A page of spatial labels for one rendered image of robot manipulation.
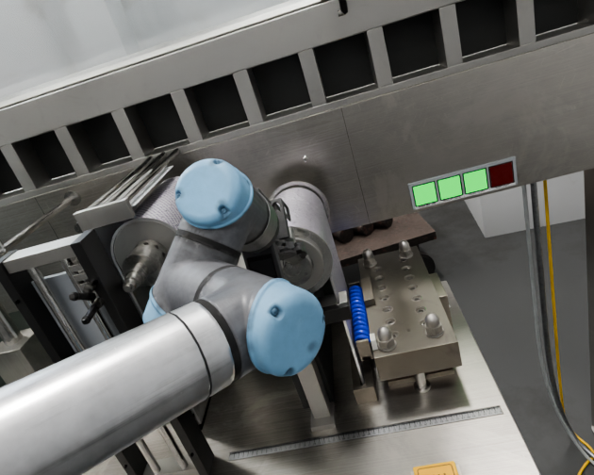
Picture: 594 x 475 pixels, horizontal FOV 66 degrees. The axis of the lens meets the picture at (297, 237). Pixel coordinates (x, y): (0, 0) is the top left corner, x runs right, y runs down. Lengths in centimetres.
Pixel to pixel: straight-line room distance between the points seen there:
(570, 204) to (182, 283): 313
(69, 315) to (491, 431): 77
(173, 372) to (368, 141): 85
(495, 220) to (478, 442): 250
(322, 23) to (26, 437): 92
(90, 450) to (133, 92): 92
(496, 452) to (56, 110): 116
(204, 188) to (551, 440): 182
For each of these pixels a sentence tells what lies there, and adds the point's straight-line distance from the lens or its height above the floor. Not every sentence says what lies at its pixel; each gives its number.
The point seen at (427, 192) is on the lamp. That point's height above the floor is 119.
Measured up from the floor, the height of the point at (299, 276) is 123.
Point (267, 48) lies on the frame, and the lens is 107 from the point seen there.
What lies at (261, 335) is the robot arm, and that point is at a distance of 36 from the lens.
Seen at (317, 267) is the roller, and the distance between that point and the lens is 83.
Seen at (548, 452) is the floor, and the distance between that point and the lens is 207.
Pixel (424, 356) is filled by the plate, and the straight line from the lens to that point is 93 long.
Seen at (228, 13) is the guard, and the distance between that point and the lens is 109.
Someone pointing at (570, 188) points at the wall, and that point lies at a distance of 339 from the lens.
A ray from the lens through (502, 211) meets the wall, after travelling 331.
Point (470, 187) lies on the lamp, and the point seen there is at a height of 117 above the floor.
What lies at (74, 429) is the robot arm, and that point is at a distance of 33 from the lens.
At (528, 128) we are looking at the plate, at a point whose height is 128.
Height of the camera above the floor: 163
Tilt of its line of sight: 24 degrees down
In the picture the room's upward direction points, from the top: 18 degrees counter-clockwise
